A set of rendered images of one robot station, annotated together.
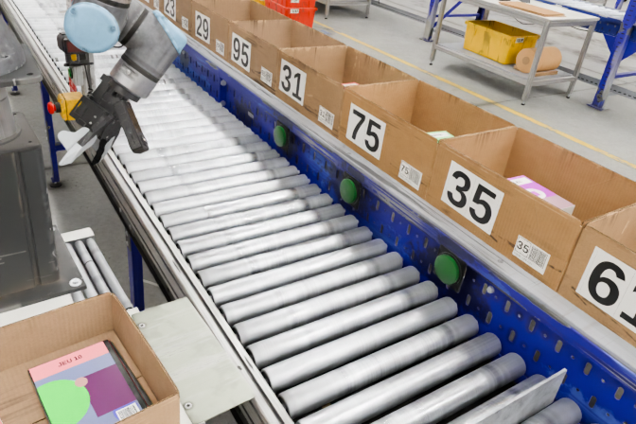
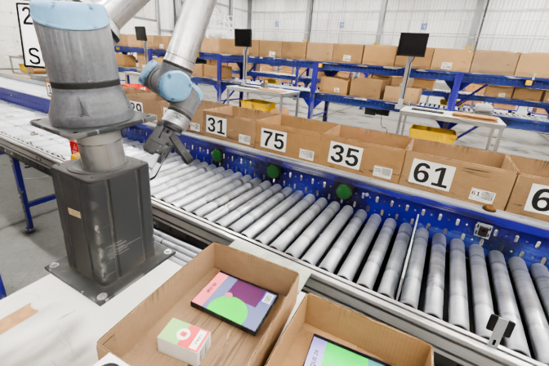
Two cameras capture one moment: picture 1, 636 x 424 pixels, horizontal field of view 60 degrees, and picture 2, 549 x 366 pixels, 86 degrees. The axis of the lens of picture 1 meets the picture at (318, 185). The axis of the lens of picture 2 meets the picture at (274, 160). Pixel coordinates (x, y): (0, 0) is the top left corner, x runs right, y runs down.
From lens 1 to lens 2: 0.54 m
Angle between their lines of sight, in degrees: 24
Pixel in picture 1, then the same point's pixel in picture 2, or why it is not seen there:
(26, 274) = (140, 254)
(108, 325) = (212, 264)
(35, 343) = (183, 285)
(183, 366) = not seen: hidden behind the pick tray
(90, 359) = (221, 283)
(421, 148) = (311, 139)
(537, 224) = (383, 158)
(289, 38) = not seen: hidden behind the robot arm
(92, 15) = (180, 78)
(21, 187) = (138, 194)
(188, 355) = not seen: hidden behind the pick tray
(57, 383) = (216, 301)
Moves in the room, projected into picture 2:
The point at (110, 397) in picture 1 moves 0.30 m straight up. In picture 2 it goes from (252, 296) to (257, 194)
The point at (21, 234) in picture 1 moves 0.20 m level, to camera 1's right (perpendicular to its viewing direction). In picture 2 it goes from (138, 225) to (207, 216)
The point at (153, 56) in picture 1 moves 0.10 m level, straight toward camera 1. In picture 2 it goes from (190, 105) to (205, 110)
